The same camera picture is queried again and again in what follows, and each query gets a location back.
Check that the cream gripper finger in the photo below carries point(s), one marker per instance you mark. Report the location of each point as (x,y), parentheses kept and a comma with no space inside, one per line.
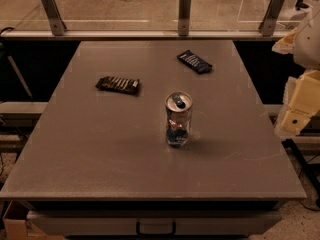
(290,123)
(286,44)

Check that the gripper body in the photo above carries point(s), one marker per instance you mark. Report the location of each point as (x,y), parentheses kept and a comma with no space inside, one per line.
(308,45)

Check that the red bull can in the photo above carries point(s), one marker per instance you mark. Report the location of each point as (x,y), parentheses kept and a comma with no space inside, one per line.
(179,107)

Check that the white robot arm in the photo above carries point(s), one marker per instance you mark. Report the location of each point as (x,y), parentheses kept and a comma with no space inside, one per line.
(307,43)

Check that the brown chocolate rxbar wrapper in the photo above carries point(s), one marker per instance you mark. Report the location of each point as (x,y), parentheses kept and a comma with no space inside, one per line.
(118,84)

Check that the dark blue snack bar wrapper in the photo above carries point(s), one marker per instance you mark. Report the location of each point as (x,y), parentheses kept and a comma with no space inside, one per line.
(194,62)

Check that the clear acrylic barrier panel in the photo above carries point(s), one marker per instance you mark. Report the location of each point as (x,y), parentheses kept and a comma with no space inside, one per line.
(213,15)

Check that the cardboard box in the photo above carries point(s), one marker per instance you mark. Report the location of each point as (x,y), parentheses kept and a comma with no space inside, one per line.
(17,226)

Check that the right metal barrier bracket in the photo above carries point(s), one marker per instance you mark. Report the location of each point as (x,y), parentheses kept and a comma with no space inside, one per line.
(269,21)

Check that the metal barrier bracket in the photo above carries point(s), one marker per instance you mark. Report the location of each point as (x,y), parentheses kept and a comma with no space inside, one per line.
(184,17)
(269,21)
(56,23)

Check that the middle metal barrier bracket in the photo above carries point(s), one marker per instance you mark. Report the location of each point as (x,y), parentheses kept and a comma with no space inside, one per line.
(184,17)

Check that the left metal barrier bracket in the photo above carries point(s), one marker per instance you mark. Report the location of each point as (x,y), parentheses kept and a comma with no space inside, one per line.
(56,23)

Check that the grey drawer with handle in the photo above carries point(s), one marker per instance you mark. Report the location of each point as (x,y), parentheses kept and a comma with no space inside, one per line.
(154,223)

